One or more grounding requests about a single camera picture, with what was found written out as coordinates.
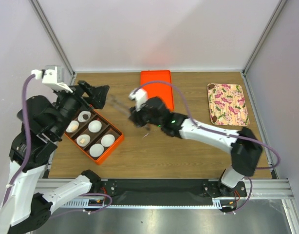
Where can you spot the aluminium frame post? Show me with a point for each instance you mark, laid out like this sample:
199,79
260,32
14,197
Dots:
269,26
36,6

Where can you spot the aluminium frame post left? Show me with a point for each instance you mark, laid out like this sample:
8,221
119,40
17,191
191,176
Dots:
36,6

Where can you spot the orange chocolate box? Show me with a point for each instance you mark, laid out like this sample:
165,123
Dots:
107,128

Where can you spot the floral patterned tray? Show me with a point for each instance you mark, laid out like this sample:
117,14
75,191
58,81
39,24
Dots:
227,103

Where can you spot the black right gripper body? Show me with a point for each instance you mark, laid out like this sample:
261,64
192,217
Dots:
142,117

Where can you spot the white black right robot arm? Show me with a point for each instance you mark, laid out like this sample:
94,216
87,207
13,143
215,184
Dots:
242,145

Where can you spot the metal tongs with red grip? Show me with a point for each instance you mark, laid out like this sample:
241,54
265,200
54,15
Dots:
120,107

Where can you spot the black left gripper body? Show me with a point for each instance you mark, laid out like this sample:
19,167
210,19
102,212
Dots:
70,105

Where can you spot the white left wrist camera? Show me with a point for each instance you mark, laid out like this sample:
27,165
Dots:
52,76

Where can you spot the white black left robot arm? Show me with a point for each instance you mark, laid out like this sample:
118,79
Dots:
43,125

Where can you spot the pale round chocolate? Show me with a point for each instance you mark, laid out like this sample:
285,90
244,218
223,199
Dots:
73,127

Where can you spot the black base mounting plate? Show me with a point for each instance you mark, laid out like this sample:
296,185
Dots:
169,189

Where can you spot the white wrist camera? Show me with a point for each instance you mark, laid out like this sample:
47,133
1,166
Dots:
52,76
138,96

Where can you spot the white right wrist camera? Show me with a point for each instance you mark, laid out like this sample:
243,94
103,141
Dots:
138,96

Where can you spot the aluminium frame post right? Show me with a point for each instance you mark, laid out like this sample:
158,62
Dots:
269,26

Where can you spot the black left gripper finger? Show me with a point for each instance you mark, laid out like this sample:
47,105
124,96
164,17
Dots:
81,88
97,95

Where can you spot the orange flat tray lid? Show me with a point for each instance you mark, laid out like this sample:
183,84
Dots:
165,92

